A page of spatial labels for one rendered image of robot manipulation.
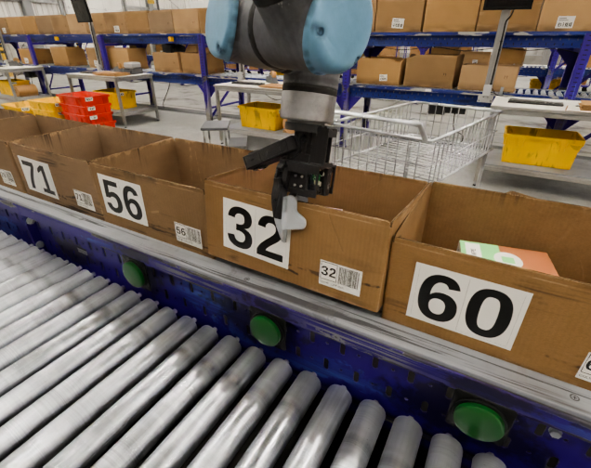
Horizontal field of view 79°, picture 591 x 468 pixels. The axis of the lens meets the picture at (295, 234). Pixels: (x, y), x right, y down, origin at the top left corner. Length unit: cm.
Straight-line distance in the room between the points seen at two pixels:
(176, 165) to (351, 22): 91
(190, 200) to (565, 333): 69
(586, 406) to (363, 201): 55
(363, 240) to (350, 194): 32
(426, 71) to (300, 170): 435
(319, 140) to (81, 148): 107
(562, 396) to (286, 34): 59
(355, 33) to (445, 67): 442
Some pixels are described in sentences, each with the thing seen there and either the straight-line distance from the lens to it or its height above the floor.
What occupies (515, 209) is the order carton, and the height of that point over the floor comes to 102.
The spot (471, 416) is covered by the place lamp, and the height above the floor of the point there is 83.
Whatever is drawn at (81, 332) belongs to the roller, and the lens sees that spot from 97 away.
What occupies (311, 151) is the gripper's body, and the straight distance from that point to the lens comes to 61.
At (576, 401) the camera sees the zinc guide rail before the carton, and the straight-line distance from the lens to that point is 66.
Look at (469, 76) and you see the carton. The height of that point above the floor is 94.
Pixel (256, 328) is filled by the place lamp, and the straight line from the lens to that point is 75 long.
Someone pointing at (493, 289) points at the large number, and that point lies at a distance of 60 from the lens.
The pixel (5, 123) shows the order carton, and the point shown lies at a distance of 185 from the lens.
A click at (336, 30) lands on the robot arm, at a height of 133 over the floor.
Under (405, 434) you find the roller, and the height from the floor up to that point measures 75.
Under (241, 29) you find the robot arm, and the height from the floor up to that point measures 134.
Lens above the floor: 133
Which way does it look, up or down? 29 degrees down
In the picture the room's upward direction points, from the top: straight up
